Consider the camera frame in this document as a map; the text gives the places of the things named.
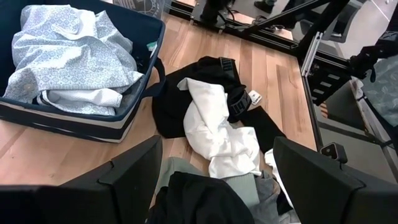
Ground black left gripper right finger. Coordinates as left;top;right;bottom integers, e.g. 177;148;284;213
273;136;398;224

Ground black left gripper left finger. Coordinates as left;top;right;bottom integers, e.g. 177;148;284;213
0;135;164;224

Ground sage green knit sock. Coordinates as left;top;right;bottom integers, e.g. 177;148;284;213
154;157;261;208

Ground blue dotted cloth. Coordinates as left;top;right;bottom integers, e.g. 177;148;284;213
361;55;398;127

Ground grey knit cloth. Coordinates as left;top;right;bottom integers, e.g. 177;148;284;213
248;170;282;224

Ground large black cloth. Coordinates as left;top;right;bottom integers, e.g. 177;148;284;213
152;62;287;154

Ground white waffle cloth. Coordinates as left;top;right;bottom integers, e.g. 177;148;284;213
40;88;124;109

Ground plain white cloth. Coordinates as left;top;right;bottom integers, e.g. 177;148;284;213
177;77;295;215

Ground black shorts with printed waistband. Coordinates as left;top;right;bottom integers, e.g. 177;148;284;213
192;55;253;124

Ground white blue patterned cloth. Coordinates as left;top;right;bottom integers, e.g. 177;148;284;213
2;4;144;116

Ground navy white striped fabric basket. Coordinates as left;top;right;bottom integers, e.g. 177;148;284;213
0;0;167;144

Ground small black table camera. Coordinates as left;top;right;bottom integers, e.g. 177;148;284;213
320;142;348;165

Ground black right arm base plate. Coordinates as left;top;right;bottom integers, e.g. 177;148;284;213
190;0;239;32

